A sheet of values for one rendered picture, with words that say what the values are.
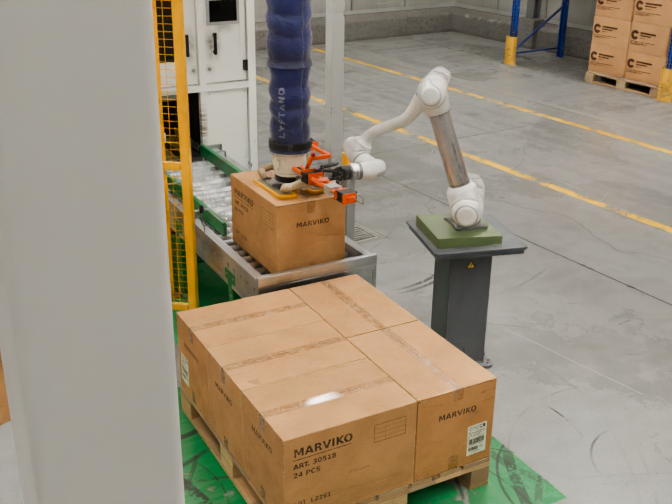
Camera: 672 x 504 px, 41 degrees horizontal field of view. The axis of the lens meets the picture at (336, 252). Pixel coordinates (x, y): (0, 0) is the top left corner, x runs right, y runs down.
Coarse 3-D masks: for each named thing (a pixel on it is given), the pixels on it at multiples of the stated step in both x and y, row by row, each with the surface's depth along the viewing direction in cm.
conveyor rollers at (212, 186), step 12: (192, 168) 640; (204, 168) 637; (216, 168) 639; (180, 180) 611; (204, 180) 618; (216, 180) 613; (228, 180) 617; (204, 192) 591; (216, 192) 595; (228, 192) 590; (216, 204) 569; (228, 204) 572; (228, 216) 547; (228, 228) 529; (228, 240) 511; (240, 252) 496; (252, 264) 481
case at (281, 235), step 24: (240, 192) 487; (264, 192) 467; (240, 216) 494; (264, 216) 463; (288, 216) 453; (312, 216) 460; (336, 216) 467; (240, 240) 500; (264, 240) 469; (288, 240) 458; (312, 240) 465; (336, 240) 473; (264, 264) 475; (288, 264) 463; (312, 264) 470
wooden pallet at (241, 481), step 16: (192, 400) 430; (192, 416) 436; (208, 432) 426; (224, 448) 396; (224, 464) 401; (480, 464) 389; (240, 480) 393; (432, 480) 378; (464, 480) 394; (480, 480) 393; (256, 496) 383; (384, 496) 367; (400, 496) 372
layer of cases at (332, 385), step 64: (192, 320) 420; (256, 320) 421; (320, 320) 421; (384, 320) 422; (192, 384) 424; (256, 384) 368; (320, 384) 368; (384, 384) 369; (448, 384) 369; (256, 448) 359; (320, 448) 341; (384, 448) 358; (448, 448) 376
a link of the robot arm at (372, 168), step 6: (360, 156) 463; (366, 156) 463; (354, 162) 465; (360, 162) 460; (366, 162) 459; (372, 162) 460; (378, 162) 462; (384, 162) 465; (366, 168) 458; (372, 168) 459; (378, 168) 461; (384, 168) 463; (366, 174) 458; (372, 174) 460; (378, 174) 462
